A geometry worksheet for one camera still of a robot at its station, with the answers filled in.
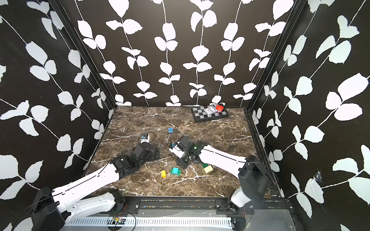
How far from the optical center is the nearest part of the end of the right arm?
592mm

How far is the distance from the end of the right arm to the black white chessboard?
0.43 meters

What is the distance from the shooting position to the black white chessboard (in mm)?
1130
